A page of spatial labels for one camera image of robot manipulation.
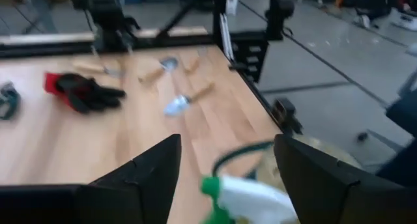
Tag green spray bottle white head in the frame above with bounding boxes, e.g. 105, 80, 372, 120
199, 174, 299, 224

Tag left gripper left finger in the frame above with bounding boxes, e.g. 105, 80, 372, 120
77, 133, 182, 224

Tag three-prong cultivator wooden handle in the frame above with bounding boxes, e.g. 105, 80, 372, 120
72, 59, 126, 79

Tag narrow trowel wooden handle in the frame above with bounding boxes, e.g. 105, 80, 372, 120
162, 81, 216, 118

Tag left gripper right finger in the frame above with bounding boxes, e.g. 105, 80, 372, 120
274, 135, 381, 224

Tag black aluminium table frame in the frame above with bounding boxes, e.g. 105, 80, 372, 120
0, 0, 304, 88

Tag white paper label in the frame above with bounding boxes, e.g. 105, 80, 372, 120
224, 0, 241, 16

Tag black red garden glove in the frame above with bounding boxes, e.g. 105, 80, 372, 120
43, 72, 127, 115

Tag beige green gardening bag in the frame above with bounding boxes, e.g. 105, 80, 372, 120
210, 134, 364, 224

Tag wide trowel wooden handle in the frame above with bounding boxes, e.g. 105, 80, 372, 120
137, 55, 180, 85

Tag black table-level camera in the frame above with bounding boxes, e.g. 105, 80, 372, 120
271, 98, 304, 136

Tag fan rake wooden handle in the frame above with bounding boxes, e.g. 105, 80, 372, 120
180, 46, 211, 74

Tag green handled pruning shears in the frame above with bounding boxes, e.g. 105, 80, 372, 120
0, 81, 22, 121

